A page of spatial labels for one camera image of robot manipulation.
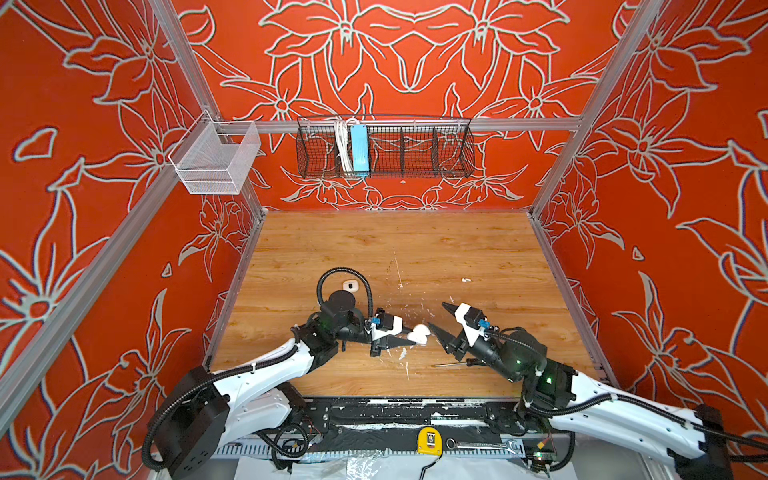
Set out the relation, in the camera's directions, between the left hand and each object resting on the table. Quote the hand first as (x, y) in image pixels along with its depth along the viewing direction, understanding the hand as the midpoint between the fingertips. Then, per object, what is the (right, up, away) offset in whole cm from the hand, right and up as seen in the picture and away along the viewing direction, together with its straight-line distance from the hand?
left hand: (413, 334), depth 68 cm
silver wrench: (+9, -27, +2) cm, 29 cm away
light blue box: (-14, +49, +22) cm, 56 cm away
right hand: (+4, +5, -2) cm, 7 cm away
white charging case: (+1, +1, -2) cm, 2 cm away
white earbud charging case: (-17, +7, +28) cm, 34 cm away
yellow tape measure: (+4, -25, +1) cm, 26 cm away
